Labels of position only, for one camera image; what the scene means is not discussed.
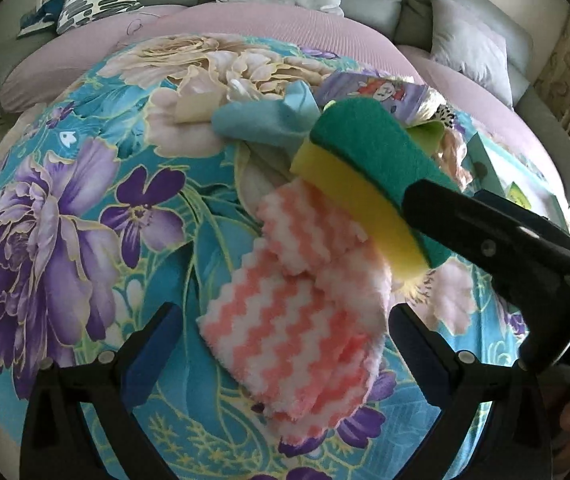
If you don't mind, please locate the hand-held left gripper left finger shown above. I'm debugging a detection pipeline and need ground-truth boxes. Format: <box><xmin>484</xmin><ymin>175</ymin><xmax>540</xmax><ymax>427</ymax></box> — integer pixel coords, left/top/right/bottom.
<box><xmin>22</xmin><ymin>302</ymin><xmax>184</xmax><ymax>480</ymax></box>

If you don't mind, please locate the pale pink scrunchie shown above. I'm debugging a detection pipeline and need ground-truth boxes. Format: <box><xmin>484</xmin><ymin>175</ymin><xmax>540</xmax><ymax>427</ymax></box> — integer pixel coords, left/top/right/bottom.
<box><xmin>439</xmin><ymin>130</ymin><xmax>473</xmax><ymax>188</ymax></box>

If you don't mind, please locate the leopard print scrunchie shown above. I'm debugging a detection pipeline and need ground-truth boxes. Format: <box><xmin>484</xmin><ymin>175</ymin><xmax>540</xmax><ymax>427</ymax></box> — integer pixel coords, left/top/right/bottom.
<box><xmin>435</xmin><ymin>104</ymin><xmax>458</xmax><ymax>128</ymax></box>

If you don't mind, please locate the light blue cloth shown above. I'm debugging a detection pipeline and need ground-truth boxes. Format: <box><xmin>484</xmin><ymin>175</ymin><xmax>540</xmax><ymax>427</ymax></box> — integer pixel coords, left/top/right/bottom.
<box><xmin>212</xmin><ymin>81</ymin><xmax>326</xmax><ymax>153</ymax></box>

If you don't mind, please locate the green and yellow sponge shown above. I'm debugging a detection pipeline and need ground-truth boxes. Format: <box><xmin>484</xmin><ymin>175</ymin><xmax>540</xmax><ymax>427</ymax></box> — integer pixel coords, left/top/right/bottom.
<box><xmin>290</xmin><ymin>99</ymin><xmax>463</xmax><ymax>281</ymax></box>

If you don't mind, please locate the green rimmed cardboard box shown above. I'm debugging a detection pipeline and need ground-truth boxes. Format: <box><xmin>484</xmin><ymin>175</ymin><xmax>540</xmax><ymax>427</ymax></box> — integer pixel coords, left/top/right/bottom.
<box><xmin>467</xmin><ymin>130</ymin><xmax>566</xmax><ymax>221</ymax></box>

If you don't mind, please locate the blue printed booklet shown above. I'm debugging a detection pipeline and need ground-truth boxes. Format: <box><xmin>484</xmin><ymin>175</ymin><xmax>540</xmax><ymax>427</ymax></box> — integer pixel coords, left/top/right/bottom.
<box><xmin>17</xmin><ymin>0</ymin><xmax>86</xmax><ymax>38</ymax></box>

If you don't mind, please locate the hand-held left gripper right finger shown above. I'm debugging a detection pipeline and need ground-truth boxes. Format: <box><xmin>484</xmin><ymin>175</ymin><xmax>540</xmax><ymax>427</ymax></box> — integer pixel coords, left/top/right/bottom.
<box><xmin>390</xmin><ymin>304</ymin><xmax>553</xmax><ymax>480</ymax></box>

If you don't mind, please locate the pink ribbed sofa cover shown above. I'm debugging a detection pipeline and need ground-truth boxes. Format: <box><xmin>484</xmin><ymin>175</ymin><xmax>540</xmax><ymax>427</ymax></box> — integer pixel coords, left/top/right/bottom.
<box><xmin>397</xmin><ymin>44</ymin><xmax>570</xmax><ymax>203</ymax></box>
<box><xmin>0</xmin><ymin>2</ymin><xmax>418</xmax><ymax>116</ymax></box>

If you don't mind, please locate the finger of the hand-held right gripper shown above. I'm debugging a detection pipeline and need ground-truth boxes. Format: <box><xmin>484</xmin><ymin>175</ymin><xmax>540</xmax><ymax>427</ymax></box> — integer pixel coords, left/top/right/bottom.
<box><xmin>475</xmin><ymin>190</ymin><xmax>570</xmax><ymax>273</ymax></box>
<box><xmin>404</xmin><ymin>181</ymin><xmax>566</xmax><ymax>291</ymax></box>

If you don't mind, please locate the thin dark cord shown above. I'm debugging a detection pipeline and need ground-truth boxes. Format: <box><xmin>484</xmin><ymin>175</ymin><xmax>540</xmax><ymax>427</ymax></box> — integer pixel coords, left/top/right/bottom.
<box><xmin>115</xmin><ymin>7</ymin><xmax>166</xmax><ymax>46</ymax></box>

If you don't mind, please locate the small cream cloth piece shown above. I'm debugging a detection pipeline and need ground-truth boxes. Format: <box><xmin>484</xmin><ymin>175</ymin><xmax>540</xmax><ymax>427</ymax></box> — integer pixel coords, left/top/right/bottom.
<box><xmin>175</xmin><ymin>92</ymin><xmax>216</xmax><ymax>126</ymax></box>

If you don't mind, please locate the yellow-green cloth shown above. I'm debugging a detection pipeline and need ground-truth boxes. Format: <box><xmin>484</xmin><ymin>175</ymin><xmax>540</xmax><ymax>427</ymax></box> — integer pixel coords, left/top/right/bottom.
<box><xmin>410</xmin><ymin>122</ymin><xmax>444</xmax><ymax>153</ymax></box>

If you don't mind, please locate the purple cartoon print box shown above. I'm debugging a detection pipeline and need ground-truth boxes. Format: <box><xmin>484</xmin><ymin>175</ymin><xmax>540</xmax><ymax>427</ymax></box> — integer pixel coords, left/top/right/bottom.
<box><xmin>317</xmin><ymin>71</ymin><xmax>430</xmax><ymax>126</ymax></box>

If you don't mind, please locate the floral printed blanket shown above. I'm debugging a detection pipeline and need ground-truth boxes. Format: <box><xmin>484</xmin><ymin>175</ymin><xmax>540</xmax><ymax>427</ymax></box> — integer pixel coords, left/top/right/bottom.
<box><xmin>0</xmin><ymin>32</ymin><xmax>566</xmax><ymax>480</ymax></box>

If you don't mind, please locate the pink white zigzag cloth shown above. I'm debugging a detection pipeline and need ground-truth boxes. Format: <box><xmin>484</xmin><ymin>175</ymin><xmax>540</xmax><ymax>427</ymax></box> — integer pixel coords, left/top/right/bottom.
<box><xmin>199</xmin><ymin>180</ymin><xmax>396</xmax><ymax>446</ymax></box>

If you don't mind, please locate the lilac grey cushion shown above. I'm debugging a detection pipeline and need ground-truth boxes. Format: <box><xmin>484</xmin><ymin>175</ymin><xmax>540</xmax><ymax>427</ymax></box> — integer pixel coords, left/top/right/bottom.
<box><xmin>427</xmin><ymin>0</ymin><xmax>510</xmax><ymax>107</ymax></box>

